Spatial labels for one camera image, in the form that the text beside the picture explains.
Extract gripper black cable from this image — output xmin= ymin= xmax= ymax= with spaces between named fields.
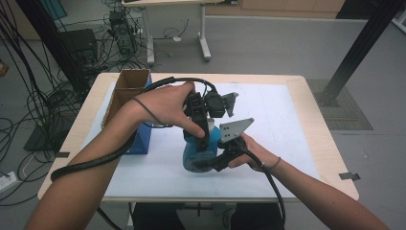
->
xmin=50 ymin=76 xmax=219 ymax=182
xmin=243 ymin=149 xmax=287 ymax=230

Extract wooden cabinet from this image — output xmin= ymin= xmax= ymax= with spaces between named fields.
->
xmin=205 ymin=0 xmax=346 ymax=18

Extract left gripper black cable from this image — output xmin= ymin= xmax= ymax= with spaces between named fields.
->
xmin=50 ymin=76 xmax=219 ymax=182

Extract dark slanted stand post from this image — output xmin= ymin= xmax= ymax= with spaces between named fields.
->
xmin=15 ymin=0 xmax=89 ymax=94

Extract person's right hand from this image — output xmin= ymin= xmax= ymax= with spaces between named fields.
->
xmin=227 ymin=132 xmax=282 ymax=173

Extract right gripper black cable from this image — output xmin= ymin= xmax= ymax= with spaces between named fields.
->
xmin=243 ymin=149 xmax=287 ymax=230

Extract white-legged desk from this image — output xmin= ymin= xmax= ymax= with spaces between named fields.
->
xmin=121 ymin=0 xmax=238 ymax=66

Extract white table mat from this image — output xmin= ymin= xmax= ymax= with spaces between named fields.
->
xmin=71 ymin=81 xmax=322 ymax=199

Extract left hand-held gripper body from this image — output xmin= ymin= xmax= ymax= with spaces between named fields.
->
xmin=183 ymin=90 xmax=239 ymax=128

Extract blue bottle with white cap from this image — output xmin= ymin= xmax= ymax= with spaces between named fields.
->
xmin=182 ymin=117 xmax=222 ymax=173

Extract thick black metal post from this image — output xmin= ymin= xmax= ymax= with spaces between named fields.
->
xmin=314 ymin=0 xmax=406 ymax=108

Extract tangle of black cables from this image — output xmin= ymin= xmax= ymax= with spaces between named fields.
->
xmin=0 ymin=0 xmax=147 ymax=205

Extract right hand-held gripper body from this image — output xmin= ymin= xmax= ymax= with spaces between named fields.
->
xmin=210 ymin=117 xmax=256 ymax=173

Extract white power strip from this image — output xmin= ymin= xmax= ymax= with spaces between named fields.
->
xmin=0 ymin=171 xmax=18 ymax=195

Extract person's legs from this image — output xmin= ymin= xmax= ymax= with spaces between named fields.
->
xmin=132 ymin=202 xmax=285 ymax=230

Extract teal panel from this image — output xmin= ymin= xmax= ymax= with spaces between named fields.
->
xmin=39 ymin=0 xmax=68 ymax=20

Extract person's left hand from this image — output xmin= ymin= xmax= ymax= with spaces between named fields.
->
xmin=136 ymin=80 xmax=207 ymax=140

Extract blue cardboard box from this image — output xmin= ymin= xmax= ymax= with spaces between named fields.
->
xmin=101 ymin=68 xmax=154 ymax=155

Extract black equipment box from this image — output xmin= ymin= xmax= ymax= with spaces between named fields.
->
xmin=60 ymin=28 xmax=99 ymax=66

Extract black floor plate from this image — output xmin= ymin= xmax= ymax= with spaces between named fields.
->
xmin=23 ymin=114 xmax=78 ymax=152

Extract black computer tower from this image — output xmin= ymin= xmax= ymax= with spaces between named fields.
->
xmin=108 ymin=9 xmax=137 ymax=56

